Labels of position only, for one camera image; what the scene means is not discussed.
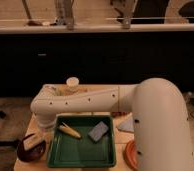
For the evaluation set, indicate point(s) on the purple bowl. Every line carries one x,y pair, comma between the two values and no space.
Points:
32,155

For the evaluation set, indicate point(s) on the tan eraser block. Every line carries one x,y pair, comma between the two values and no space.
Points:
31,142

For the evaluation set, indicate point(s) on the brown grape bunch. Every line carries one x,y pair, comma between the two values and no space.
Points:
118,114

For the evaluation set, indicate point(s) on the white cup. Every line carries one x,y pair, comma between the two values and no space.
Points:
72,84

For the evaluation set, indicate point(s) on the orange bowl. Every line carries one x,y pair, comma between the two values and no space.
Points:
129,155

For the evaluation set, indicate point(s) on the green plastic tray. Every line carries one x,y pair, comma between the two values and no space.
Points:
68,152

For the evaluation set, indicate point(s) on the grey blue cloth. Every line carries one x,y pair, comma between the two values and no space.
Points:
126,125

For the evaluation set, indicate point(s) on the yellow corn cob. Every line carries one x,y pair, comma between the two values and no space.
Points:
68,130

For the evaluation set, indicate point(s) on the blue sponge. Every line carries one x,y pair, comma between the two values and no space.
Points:
98,131

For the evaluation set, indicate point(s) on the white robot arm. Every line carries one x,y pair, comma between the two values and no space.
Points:
160,118

